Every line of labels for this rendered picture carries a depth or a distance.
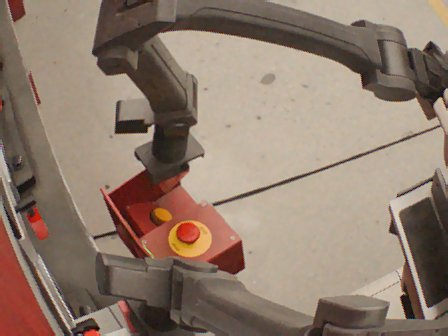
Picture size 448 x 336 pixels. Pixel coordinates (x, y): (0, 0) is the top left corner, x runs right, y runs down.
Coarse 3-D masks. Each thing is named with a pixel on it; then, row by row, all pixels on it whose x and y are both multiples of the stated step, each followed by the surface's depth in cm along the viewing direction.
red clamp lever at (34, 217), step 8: (24, 200) 88; (32, 200) 88; (16, 208) 88; (24, 208) 88; (32, 208) 90; (32, 216) 91; (40, 216) 92; (32, 224) 91; (40, 224) 92; (40, 232) 94; (48, 232) 95
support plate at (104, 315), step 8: (96, 312) 105; (104, 312) 105; (120, 312) 105; (80, 320) 105; (96, 320) 105; (104, 320) 105; (112, 320) 105; (120, 320) 105; (104, 328) 104; (112, 328) 104; (128, 328) 104
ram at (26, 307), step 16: (0, 224) 64; (0, 240) 58; (0, 256) 52; (16, 256) 66; (0, 272) 47; (16, 272) 58; (0, 288) 43; (16, 288) 52; (0, 304) 39; (16, 304) 46; (32, 304) 57; (0, 320) 35; (16, 320) 42; (32, 320) 50
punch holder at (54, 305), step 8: (16, 240) 74; (24, 256) 73; (32, 264) 79; (32, 272) 73; (40, 272) 82; (40, 280) 78; (40, 288) 72; (48, 288) 80; (48, 296) 77; (56, 296) 86; (48, 304) 71; (56, 304) 79; (56, 312) 75; (64, 312) 83; (56, 320) 69; (64, 320) 78; (64, 328) 72
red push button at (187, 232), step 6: (186, 222) 136; (192, 222) 136; (180, 228) 135; (186, 228) 135; (192, 228) 135; (198, 228) 136; (180, 234) 135; (186, 234) 135; (192, 234) 135; (198, 234) 135; (180, 240) 135; (186, 240) 134; (192, 240) 134
